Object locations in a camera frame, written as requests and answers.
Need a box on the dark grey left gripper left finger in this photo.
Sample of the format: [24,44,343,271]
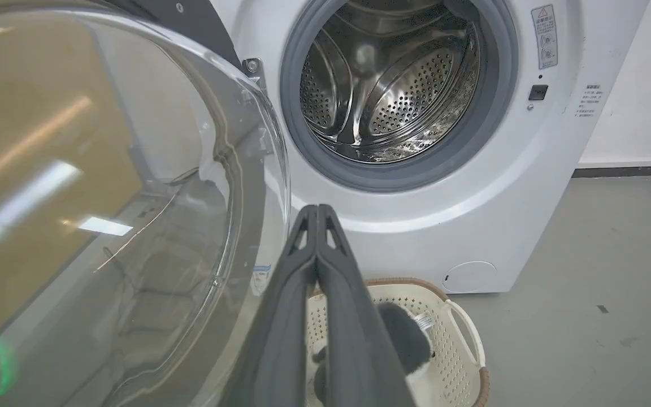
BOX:
[219,205,319,407]

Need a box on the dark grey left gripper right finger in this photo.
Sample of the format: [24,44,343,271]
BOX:
[316,204,416,407]

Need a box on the transparent washing machine door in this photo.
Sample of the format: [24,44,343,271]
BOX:
[0,0,292,407]

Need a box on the white front-load washing machine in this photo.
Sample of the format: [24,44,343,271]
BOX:
[208,0,651,295]

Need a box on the grey and white clothing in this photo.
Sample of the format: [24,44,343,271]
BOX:
[312,302,436,405]

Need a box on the cream perforated laundry basket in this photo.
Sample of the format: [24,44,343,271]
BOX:
[305,277,491,407]

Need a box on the warning label sticker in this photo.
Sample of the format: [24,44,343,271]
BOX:
[531,5,559,70]

